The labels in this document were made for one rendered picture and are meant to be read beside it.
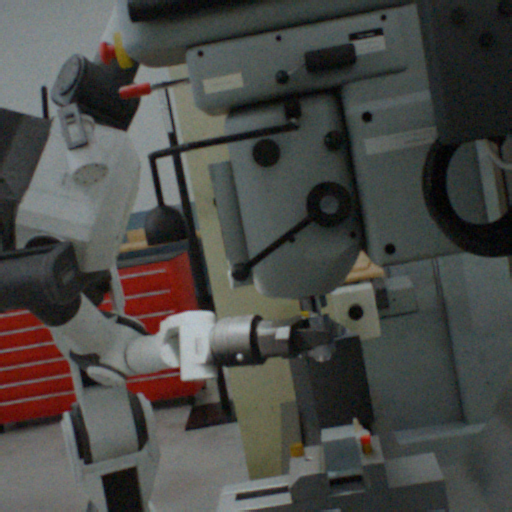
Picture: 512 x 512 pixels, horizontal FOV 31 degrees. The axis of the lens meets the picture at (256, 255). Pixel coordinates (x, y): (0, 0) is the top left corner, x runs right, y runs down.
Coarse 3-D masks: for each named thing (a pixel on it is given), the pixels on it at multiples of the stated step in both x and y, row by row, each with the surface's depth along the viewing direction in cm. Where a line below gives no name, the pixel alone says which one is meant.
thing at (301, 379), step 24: (336, 336) 189; (312, 360) 187; (336, 360) 188; (360, 360) 189; (312, 384) 187; (336, 384) 188; (360, 384) 189; (312, 408) 191; (336, 408) 189; (360, 408) 189
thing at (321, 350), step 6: (330, 318) 155; (306, 324) 154; (312, 324) 153; (318, 324) 153; (324, 324) 153; (330, 324) 154; (312, 348) 154; (318, 348) 153; (324, 348) 153; (330, 348) 154; (312, 354) 154; (318, 354) 154; (324, 354) 153
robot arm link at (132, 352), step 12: (120, 324) 182; (132, 324) 182; (120, 336) 181; (132, 336) 182; (144, 336) 184; (156, 336) 174; (120, 348) 180; (132, 348) 177; (144, 348) 174; (108, 360) 178; (120, 360) 179; (132, 360) 177; (144, 360) 174; (156, 360) 171; (132, 372) 180; (144, 372) 177
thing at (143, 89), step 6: (186, 78) 161; (138, 84) 161; (144, 84) 160; (150, 84) 161; (156, 84) 161; (162, 84) 161; (168, 84) 161; (174, 84) 161; (180, 84) 161; (186, 84) 161; (120, 90) 161; (126, 90) 161; (132, 90) 160; (138, 90) 160; (144, 90) 160; (150, 90) 161; (126, 96) 161; (132, 96) 161; (138, 96) 161
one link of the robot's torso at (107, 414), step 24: (120, 288) 204; (120, 312) 202; (72, 360) 198; (96, 384) 206; (96, 408) 201; (120, 408) 202; (96, 432) 200; (120, 432) 202; (144, 432) 204; (96, 456) 202; (120, 456) 205
